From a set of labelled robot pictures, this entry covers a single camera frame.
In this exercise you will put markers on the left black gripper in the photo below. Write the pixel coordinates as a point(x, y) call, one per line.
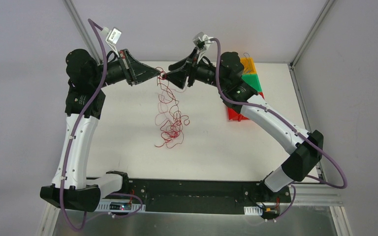
point(127, 68)

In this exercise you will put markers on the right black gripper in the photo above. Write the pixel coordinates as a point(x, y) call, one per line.
point(191, 72)

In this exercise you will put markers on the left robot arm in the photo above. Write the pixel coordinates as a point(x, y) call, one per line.
point(78, 130)

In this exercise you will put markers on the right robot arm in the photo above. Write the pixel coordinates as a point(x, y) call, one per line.
point(301, 145)

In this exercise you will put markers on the red plastic bin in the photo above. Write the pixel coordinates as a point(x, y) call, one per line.
point(233, 110)

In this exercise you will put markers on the yellow plastic bin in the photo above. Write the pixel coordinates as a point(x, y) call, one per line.
point(249, 66)

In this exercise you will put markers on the green plastic bin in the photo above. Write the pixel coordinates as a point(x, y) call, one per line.
point(253, 81)

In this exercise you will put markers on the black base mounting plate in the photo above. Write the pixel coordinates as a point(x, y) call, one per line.
point(198, 196)

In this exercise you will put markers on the left circuit board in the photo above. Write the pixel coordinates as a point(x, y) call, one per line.
point(116, 206)

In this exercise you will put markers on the circuit board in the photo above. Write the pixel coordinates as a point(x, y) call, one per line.
point(270, 214)
point(116, 206)

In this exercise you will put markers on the right circuit board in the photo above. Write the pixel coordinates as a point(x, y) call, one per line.
point(270, 214)

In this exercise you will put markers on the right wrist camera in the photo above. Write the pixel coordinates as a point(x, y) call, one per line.
point(202, 43)

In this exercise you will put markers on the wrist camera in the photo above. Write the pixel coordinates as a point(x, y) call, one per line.
point(111, 38)
point(202, 43)

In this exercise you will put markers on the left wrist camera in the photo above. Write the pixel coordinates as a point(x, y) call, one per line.
point(111, 38)

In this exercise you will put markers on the left white cable duct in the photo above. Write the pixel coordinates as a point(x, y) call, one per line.
point(103, 206)

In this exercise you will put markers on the white cable duct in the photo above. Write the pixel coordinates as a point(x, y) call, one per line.
point(103, 206)
point(253, 210)

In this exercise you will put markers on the right white cable duct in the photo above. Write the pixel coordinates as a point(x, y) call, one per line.
point(253, 210)

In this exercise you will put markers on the aluminium frame rail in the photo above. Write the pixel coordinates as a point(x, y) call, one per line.
point(127, 196)

